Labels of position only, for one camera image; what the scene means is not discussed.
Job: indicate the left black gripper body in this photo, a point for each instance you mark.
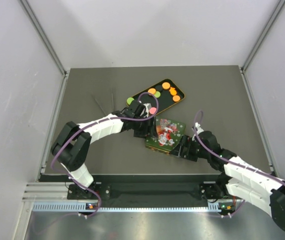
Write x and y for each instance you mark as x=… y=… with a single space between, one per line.
x=141 y=128

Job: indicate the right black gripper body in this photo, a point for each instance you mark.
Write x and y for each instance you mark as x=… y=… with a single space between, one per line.
x=196 y=150

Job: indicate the gold tin lid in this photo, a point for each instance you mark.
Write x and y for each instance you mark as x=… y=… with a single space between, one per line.
x=169 y=132

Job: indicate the green christmas cookie tin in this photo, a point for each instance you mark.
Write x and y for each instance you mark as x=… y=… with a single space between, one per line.
x=165 y=149

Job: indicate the black metal tweezers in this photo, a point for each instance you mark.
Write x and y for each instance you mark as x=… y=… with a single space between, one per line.
x=105 y=99

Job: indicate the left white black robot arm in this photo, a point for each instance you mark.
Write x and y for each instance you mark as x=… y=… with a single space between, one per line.
x=71 y=146

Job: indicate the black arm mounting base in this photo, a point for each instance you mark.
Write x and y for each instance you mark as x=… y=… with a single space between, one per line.
x=114 y=190

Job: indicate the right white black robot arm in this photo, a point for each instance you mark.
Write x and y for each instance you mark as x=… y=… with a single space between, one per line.
x=238 y=178

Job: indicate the pink round cookie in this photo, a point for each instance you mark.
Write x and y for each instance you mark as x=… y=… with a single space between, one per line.
x=153 y=110

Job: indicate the green round cookie left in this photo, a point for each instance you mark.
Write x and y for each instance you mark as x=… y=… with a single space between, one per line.
x=129 y=100

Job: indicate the green round cookie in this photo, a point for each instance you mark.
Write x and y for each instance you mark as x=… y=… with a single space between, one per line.
x=157 y=94
x=129 y=100

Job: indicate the green round cookie centre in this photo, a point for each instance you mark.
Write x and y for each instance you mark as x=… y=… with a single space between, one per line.
x=157 y=94

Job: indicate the round orange cookie left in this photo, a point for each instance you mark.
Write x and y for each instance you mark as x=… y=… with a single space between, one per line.
x=152 y=91

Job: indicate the round orange cookie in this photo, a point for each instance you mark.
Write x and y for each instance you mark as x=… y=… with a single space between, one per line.
x=152 y=91
x=176 y=98
x=166 y=85

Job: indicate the round orange cookie right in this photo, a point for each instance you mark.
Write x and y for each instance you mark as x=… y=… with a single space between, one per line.
x=176 y=98

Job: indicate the black cookie tray gold rim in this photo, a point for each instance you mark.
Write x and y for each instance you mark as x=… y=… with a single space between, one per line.
x=165 y=100

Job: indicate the orange fish cookie on tray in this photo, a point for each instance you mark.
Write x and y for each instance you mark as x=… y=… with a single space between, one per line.
x=173 y=91

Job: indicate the round orange cookie top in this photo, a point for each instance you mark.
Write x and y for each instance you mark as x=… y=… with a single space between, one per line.
x=166 y=85

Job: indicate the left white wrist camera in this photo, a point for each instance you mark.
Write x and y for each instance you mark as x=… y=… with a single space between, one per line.
x=146 y=111

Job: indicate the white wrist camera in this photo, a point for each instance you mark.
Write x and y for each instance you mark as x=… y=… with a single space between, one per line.
x=146 y=111
x=197 y=128

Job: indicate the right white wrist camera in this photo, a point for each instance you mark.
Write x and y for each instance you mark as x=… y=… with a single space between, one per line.
x=197 y=128

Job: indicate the white slotted cable duct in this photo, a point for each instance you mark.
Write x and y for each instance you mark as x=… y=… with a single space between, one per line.
x=89 y=207

